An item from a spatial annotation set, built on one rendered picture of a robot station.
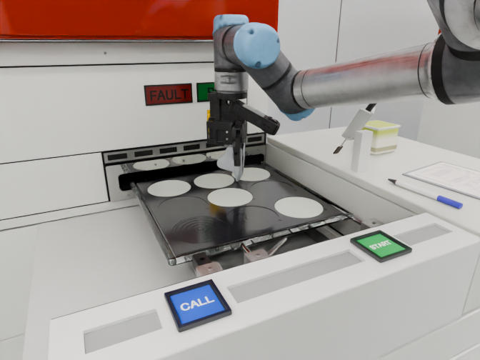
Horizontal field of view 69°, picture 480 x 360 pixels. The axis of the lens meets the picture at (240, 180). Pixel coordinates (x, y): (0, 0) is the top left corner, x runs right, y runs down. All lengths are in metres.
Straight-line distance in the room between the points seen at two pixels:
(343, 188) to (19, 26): 0.71
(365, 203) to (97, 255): 0.55
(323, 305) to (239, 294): 0.09
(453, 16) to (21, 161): 0.82
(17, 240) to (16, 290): 0.14
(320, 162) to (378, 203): 0.18
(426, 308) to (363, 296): 0.14
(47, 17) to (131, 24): 0.15
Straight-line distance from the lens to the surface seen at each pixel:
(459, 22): 0.38
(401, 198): 0.68
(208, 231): 0.64
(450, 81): 0.51
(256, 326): 0.38
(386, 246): 0.51
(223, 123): 0.78
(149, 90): 0.88
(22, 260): 1.00
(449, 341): 0.70
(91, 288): 0.69
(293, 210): 0.72
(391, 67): 0.56
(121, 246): 0.79
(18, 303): 1.07
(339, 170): 0.78
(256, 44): 0.65
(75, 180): 0.91
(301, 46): 2.86
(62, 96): 0.87
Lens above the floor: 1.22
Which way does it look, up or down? 22 degrees down
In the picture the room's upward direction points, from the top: straight up
